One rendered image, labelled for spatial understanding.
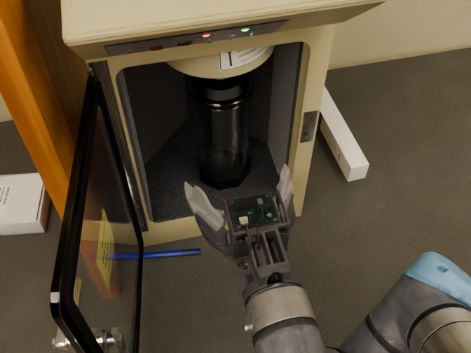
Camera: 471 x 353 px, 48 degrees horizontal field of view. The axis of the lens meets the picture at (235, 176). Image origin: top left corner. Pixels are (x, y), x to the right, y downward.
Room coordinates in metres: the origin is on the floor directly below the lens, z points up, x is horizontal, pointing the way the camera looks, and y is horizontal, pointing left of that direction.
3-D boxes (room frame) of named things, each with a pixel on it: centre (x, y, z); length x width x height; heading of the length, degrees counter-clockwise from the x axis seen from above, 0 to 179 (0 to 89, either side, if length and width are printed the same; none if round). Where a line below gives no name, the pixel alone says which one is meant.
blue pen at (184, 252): (0.48, 0.13, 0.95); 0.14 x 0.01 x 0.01; 95
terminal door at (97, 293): (0.33, 0.16, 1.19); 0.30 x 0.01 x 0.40; 3
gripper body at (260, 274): (0.32, -0.03, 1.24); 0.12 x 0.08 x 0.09; 13
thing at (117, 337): (0.23, 0.14, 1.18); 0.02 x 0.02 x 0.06; 3
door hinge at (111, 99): (0.49, 0.17, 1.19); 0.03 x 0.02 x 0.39; 103
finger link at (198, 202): (0.40, 0.05, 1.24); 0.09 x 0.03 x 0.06; 47
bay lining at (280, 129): (0.66, 0.05, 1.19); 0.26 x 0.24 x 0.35; 103
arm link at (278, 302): (0.24, -0.05, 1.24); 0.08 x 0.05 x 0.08; 103
